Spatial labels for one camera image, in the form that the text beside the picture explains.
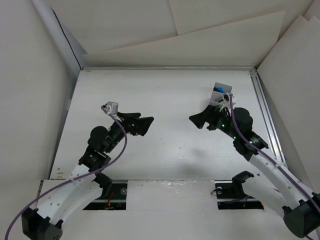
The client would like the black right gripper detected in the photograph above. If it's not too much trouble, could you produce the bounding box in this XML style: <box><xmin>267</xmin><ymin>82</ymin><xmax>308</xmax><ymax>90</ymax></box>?
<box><xmin>188</xmin><ymin>104</ymin><xmax>240</xmax><ymax>140</ymax></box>

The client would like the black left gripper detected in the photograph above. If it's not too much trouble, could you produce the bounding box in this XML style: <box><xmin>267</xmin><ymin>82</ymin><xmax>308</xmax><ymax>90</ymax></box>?
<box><xmin>104</xmin><ymin>111</ymin><xmax>153</xmax><ymax>154</ymax></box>

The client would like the blue cap highlighter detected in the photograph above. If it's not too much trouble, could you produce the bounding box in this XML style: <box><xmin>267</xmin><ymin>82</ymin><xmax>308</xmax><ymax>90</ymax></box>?
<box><xmin>217</xmin><ymin>87</ymin><xmax>224</xmax><ymax>93</ymax></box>

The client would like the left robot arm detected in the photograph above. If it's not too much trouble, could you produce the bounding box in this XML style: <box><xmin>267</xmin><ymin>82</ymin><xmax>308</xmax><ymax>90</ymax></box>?
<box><xmin>21</xmin><ymin>112</ymin><xmax>154</xmax><ymax>240</ymax></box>

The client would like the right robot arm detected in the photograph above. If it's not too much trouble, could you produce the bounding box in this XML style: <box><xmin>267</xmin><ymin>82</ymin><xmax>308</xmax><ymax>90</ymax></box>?
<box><xmin>189</xmin><ymin>105</ymin><xmax>320</xmax><ymax>239</ymax></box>

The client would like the white compartment organizer box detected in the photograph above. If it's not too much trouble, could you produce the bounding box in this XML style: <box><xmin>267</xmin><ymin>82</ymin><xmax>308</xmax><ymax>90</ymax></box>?
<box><xmin>209</xmin><ymin>82</ymin><xmax>233</xmax><ymax>107</ymax></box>

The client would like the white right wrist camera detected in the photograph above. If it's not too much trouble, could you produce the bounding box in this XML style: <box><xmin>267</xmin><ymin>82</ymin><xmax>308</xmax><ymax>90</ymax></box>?
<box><xmin>219</xmin><ymin>92</ymin><xmax>234</xmax><ymax>112</ymax></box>

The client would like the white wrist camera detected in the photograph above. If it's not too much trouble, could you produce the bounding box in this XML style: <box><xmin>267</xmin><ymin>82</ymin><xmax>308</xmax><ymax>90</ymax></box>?
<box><xmin>100</xmin><ymin>101</ymin><xmax>119</xmax><ymax>116</ymax></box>
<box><xmin>219</xmin><ymin>92</ymin><xmax>234</xmax><ymax>112</ymax></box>

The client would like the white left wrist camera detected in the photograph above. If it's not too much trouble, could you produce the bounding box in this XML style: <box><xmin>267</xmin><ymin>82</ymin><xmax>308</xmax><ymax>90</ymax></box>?
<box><xmin>100</xmin><ymin>101</ymin><xmax>119</xmax><ymax>116</ymax></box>

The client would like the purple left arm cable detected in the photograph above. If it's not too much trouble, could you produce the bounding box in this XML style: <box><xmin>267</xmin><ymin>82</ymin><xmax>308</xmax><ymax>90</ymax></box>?
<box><xmin>5</xmin><ymin>104</ymin><xmax>129</xmax><ymax>240</ymax></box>

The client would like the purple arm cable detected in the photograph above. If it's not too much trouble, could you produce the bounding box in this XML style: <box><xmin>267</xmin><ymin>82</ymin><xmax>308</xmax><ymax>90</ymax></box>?
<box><xmin>5</xmin><ymin>104</ymin><xmax>129</xmax><ymax>240</ymax></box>
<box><xmin>228</xmin><ymin>92</ymin><xmax>320</xmax><ymax>240</ymax></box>

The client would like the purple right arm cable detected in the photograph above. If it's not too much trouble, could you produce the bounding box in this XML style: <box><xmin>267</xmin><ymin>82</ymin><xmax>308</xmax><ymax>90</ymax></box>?
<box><xmin>228</xmin><ymin>92</ymin><xmax>320</xmax><ymax>240</ymax></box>

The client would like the aluminium rail right side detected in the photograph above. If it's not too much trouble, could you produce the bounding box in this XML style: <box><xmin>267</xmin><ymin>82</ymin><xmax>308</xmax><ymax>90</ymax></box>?
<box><xmin>249</xmin><ymin>68</ymin><xmax>287</xmax><ymax>165</ymax></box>

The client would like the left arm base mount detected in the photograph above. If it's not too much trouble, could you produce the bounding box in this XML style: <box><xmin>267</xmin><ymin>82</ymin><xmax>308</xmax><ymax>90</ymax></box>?
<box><xmin>84</xmin><ymin>180</ymin><xmax>128</xmax><ymax>211</ymax></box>

